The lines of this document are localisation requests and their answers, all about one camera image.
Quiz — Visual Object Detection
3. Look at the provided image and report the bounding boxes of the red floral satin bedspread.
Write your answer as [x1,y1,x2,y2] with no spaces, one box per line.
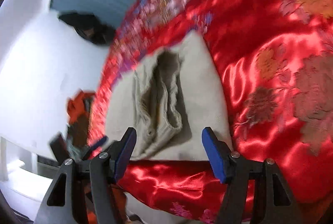
[88,0,332,223]

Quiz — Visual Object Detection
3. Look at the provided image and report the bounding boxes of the beige pants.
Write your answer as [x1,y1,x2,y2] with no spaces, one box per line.
[105,31,232,161]

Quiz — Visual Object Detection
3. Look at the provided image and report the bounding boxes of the black hanging garment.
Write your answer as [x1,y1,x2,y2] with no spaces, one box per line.
[58,11,116,46]

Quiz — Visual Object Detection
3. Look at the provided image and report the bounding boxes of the orange cloth pile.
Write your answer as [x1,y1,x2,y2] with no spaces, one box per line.
[67,89,95,124]

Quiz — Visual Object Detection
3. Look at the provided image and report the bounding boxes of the brown wooden cabinet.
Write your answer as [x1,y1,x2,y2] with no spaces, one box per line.
[67,115,89,148]

